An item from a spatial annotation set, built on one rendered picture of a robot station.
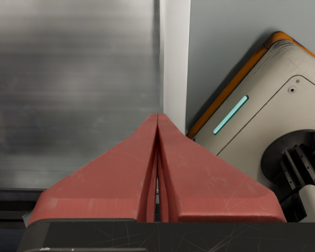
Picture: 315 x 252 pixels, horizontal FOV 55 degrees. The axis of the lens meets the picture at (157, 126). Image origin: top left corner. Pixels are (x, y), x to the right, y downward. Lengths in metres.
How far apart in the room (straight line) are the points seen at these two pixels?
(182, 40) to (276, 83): 0.77
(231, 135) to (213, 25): 0.43
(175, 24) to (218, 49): 0.96
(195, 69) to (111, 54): 0.98
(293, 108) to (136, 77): 0.85
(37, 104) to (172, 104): 0.16
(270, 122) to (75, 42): 0.90
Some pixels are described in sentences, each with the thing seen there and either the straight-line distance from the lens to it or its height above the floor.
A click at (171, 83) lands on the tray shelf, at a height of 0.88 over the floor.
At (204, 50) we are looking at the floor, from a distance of 1.27.
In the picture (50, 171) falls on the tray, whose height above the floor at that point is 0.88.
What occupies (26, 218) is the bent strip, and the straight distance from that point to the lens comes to 0.45.
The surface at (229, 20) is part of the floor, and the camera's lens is 1.26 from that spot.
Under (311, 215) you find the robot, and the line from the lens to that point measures 0.75.
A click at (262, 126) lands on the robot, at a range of 1.15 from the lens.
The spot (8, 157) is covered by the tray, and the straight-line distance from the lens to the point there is 0.46.
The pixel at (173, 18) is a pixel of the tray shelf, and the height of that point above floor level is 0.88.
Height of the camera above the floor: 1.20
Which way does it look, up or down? 57 degrees down
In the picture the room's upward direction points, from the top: 177 degrees counter-clockwise
